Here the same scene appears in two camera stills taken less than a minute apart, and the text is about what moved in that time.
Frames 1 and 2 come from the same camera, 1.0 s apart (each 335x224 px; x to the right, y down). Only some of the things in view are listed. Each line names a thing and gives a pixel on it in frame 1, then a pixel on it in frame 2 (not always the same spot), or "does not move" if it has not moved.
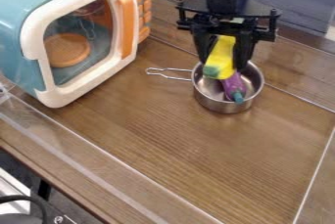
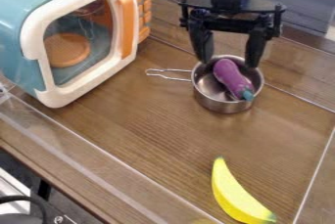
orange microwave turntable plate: (66, 49) does not move
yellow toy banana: (220, 64) to (234, 201)
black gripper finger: (204, 40) does not move
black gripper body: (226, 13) does not move
